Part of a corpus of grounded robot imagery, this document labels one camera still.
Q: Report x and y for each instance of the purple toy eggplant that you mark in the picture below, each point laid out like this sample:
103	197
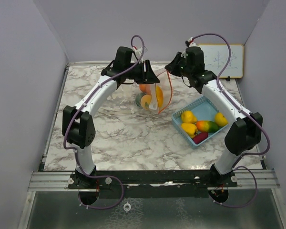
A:
199	138

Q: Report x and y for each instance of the yellow toy lemon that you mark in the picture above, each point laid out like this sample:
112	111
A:
220	120

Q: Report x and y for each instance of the small whiteboard with writing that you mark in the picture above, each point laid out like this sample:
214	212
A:
216	56

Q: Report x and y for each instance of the yellow toy pepper upper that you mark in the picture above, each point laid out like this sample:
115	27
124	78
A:
188	117

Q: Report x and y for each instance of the orange toy pepper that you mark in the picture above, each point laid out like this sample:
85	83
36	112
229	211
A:
145	101

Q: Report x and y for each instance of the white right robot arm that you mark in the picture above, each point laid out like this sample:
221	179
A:
244	132

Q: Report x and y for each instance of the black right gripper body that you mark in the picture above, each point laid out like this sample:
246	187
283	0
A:
178	67

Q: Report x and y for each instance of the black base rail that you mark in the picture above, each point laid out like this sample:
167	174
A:
148	183

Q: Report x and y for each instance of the aluminium frame rail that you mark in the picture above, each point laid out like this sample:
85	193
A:
49	181

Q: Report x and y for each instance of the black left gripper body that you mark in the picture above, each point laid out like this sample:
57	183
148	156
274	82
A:
137	73

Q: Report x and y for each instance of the light blue perforated basket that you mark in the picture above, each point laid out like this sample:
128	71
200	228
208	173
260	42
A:
203	109

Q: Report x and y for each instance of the yellow toy pepper lower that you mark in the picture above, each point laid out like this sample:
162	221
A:
190	129

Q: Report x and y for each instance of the yellow toy pepper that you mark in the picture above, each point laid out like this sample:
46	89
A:
188	117
190	129

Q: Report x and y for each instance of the green orange toy mango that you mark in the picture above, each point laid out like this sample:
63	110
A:
207	126

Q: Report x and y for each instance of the clear zip bag orange zipper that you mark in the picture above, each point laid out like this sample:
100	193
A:
125	95

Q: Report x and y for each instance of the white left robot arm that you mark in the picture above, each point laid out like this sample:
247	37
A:
77	121

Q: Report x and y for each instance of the orange toy pumpkin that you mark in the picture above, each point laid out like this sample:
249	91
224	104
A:
145	88

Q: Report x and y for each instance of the orange yellow toy mango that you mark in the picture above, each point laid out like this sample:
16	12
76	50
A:
159	96

